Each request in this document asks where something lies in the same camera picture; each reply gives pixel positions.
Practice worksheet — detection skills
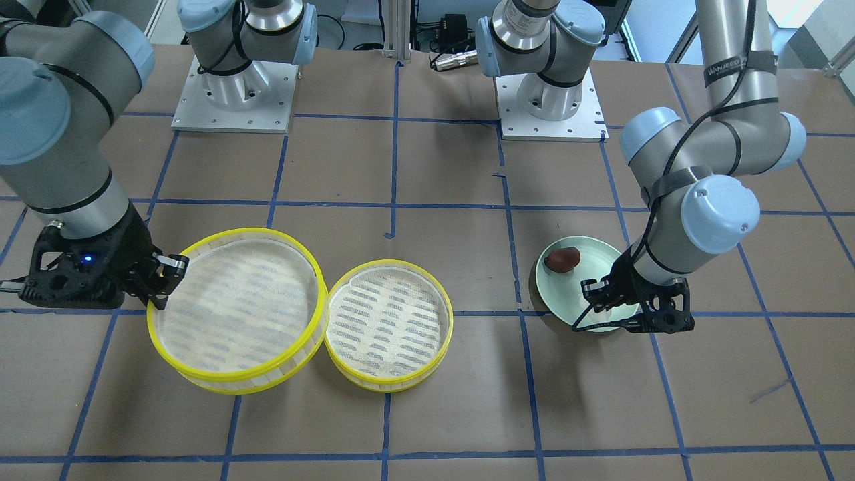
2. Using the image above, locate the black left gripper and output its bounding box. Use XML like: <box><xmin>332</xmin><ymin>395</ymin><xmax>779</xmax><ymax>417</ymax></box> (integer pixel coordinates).
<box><xmin>580</xmin><ymin>250</ymin><xmax>695</xmax><ymax>334</ymax></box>

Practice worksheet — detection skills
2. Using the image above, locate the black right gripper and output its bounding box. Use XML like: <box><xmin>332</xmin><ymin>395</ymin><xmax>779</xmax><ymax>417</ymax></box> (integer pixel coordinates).
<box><xmin>17</xmin><ymin>204</ymin><xmax>190</xmax><ymax>310</ymax></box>

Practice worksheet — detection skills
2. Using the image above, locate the yellow steamer layer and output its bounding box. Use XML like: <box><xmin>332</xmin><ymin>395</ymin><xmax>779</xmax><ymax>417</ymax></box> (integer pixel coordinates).
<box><xmin>146</xmin><ymin>228</ymin><xmax>329</xmax><ymax>395</ymax></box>
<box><xmin>325</xmin><ymin>259</ymin><xmax>453</xmax><ymax>393</ymax></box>

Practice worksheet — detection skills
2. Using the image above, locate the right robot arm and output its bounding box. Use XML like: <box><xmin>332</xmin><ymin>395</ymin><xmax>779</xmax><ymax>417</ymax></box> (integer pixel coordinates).
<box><xmin>1</xmin><ymin>1</ymin><xmax>190</xmax><ymax>310</ymax></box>

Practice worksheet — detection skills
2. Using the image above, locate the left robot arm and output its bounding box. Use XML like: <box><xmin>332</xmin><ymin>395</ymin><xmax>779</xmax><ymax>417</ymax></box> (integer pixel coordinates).
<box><xmin>474</xmin><ymin>1</ymin><xmax>806</xmax><ymax>333</ymax></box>

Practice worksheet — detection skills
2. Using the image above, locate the light green plate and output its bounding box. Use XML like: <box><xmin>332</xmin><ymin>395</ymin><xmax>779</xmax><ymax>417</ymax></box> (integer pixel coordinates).
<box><xmin>534</xmin><ymin>236</ymin><xmax>621</xmax><ymax>325</ymax></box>

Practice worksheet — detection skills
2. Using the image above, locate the reddish brown bun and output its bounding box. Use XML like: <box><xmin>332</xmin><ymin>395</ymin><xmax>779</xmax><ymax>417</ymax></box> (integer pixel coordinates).
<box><xmin>543</xmin><ymin>247</ymin><xmax>581</xmax><ymax>274</ymax></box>

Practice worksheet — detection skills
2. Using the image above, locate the silver flashlight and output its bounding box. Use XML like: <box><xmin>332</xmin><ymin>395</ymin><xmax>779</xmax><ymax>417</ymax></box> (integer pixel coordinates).
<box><xmin>430</xmin><ymin>51</ymin><xmax>478</xmax><ymax>72</ymax></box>

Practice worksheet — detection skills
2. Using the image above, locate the black power adapter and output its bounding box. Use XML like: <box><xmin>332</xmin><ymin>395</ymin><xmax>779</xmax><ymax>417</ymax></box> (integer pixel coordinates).
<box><xmin>421</xmin><ymin>13</ymin><xmax>470</xmax><ymax>51</ymax></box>

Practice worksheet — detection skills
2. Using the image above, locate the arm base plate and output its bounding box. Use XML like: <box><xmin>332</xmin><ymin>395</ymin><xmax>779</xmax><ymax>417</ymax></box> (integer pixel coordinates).
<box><xmin>494</xmin><ymin>69</ymin><xmax>609</xmax><ymax>142</ymax></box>
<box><xmin>171</xmin><ymin>59</ymin><xmax>301</xmax><ymax>134</ymax></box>

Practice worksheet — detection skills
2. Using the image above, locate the aluminium frame post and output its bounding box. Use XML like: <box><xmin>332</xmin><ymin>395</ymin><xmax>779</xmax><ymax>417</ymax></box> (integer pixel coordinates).
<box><xmin>381</xmin><ymin>1</ymin><xmax>414</xmax><ymax>65</ymax></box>

